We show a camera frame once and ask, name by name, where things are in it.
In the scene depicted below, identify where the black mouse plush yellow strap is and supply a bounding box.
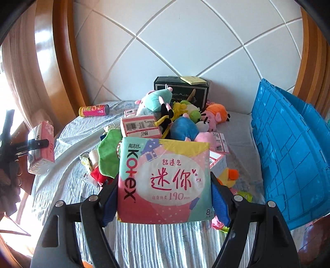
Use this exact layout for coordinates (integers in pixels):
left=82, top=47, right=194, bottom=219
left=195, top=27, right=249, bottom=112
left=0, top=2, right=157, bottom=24
left=154, top=96, right=177, bottom=141

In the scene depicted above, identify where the yellow pink snack can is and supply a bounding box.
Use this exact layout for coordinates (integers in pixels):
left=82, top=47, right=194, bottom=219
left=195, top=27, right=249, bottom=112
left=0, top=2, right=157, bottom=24
left=78, top=103, right=110, bottom=118

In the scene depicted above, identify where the teal pink sanitary pad pack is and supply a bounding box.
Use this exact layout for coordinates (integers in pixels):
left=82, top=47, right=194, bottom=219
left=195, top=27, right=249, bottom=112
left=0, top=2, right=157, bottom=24
left=117, top=137, right=215, bottom=224

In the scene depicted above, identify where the pink tissue pack rear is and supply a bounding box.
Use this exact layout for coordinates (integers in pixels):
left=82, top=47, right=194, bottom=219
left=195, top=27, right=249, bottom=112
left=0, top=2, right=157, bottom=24
left=121, top=114, right=163, bottom=140

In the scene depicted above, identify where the yellow duck plush frog hood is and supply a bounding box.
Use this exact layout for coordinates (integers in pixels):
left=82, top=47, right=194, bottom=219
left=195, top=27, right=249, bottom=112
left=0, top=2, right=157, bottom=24
left=216, top=167, right=241, bottom=192

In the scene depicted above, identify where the yellow sticky note pad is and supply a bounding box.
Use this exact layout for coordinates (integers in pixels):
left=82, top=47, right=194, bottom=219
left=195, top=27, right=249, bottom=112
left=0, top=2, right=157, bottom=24
left=180, top=75, right=207, bottom=85

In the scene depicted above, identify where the small white cup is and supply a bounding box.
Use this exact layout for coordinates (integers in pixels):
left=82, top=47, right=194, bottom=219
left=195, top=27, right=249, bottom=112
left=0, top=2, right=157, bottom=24
left=88, top=149, right=100, bottom=166

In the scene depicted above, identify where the red plush doll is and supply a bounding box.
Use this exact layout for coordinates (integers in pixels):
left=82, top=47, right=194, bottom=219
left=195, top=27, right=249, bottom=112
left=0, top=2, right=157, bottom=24
left=90, top=167, right=112, bottom=185

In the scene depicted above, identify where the grey striped bedsheet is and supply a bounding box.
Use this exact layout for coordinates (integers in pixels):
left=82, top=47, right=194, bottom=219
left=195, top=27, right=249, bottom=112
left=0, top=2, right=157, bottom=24
left=30, top=100, right=264, bottom=268

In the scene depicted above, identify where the yellowish crumpled wrapper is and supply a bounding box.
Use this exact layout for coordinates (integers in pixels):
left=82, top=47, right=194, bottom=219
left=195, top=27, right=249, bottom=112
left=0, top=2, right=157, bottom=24
left=79, top=152, right=94, bottom=172

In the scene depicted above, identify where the white padded headboard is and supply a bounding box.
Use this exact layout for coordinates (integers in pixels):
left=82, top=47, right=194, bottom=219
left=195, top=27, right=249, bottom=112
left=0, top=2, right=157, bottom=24
left=73, top=0, right=304, bottom=115

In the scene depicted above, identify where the large pink white tissue pack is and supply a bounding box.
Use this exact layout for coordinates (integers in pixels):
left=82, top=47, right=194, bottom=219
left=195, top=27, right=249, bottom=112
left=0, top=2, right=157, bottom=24
left=209, top=150, right=228, bottom=176

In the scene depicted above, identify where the blue plastic crate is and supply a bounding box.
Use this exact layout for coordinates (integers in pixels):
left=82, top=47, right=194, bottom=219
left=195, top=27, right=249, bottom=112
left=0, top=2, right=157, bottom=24
left=251, top=78, right=330, bottom=232

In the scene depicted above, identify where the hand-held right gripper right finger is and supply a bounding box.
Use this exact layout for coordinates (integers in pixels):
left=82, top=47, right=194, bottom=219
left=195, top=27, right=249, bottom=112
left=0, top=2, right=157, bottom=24
left=210, top=171, right=299, bottom=268

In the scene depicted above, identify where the orange-haired pink pig plush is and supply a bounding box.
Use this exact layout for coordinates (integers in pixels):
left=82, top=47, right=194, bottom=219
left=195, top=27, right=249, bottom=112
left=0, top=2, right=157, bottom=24
left=200, top=102, right=232, bottom=132

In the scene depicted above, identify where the teal plush toy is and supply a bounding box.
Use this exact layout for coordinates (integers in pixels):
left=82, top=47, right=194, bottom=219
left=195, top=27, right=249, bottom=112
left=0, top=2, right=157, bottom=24
left=135, top=87, right=174, bottom=115

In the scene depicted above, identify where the pink green pad pack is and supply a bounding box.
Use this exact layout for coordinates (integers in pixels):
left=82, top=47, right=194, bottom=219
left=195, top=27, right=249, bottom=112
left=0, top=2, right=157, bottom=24
left=211, top=189, right=253, bottom=232

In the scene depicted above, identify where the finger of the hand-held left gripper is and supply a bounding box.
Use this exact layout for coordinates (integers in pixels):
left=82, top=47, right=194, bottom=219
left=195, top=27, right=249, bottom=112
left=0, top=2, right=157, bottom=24
left=15, top=139, right=50, bottom=155

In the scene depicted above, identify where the small pink tissue pack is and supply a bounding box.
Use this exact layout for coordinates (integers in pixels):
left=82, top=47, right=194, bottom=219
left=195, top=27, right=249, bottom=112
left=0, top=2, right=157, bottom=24
left=27, top=122, right=56, bottom=176

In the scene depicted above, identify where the wooden headboard frame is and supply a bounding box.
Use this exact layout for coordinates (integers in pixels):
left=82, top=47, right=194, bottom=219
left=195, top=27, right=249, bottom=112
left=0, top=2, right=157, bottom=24
left=0, top=0, right=330, bottom=165

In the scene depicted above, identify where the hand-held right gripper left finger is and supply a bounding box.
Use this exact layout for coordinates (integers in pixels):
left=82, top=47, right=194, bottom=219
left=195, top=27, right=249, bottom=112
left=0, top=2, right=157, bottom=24
left=31, top=171, right=120, bottom=268

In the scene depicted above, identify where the yellow-green plush toy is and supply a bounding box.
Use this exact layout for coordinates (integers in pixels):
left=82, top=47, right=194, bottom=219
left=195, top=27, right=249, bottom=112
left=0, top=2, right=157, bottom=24
left=172, top=100, right=202, bottom=122

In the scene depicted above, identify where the small pink labelled pack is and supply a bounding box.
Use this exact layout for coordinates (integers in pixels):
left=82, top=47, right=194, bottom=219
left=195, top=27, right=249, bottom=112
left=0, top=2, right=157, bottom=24
left=208, top=132, right=230, bottom=155

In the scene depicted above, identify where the black gift box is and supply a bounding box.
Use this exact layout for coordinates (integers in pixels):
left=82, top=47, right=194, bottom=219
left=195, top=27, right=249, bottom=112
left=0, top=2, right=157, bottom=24
left=154, top=76, right=211, bottom=110

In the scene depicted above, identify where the green leaf plush cloth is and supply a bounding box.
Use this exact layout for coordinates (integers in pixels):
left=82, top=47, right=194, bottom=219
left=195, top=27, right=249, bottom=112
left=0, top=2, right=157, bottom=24
left=97, top=128, right=124, bottom=179

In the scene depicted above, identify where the blue pink pig plush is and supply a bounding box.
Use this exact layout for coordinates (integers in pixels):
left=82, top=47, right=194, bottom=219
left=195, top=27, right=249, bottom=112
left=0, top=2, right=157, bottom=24
left=170, top=117, right=220, bottom=144

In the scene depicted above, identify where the person's left hand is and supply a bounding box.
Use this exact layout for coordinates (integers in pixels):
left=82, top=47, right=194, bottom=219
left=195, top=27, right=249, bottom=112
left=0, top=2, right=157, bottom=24
left=0, top=162, right=21, bottom=217

